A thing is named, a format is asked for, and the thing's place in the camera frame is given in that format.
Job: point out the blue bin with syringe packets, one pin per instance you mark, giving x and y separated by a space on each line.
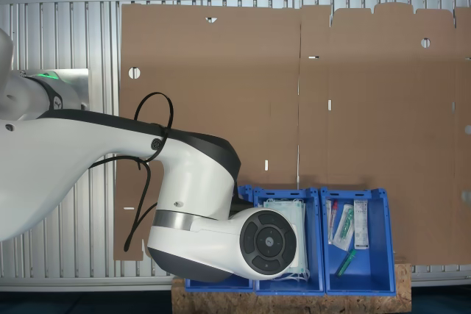
379 248

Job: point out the red-capped tube in clear bag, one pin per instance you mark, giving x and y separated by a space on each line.
332 218

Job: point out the blue bin with gauze packets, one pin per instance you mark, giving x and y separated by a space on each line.
221 284

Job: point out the brown cardboard sheet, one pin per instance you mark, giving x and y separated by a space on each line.
368 126

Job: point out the green syringe in clear bag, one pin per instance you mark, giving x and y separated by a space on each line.
344 224

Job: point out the long white printed packet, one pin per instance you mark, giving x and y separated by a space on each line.
361 224

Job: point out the loose green capped needle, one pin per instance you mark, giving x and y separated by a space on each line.
346 263

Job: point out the chipboard wooden plank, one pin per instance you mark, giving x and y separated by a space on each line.
294 304

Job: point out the blue bin with face masks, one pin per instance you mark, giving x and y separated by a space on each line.
316 248

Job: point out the pale green face mask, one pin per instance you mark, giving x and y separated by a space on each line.
301 218
279 200

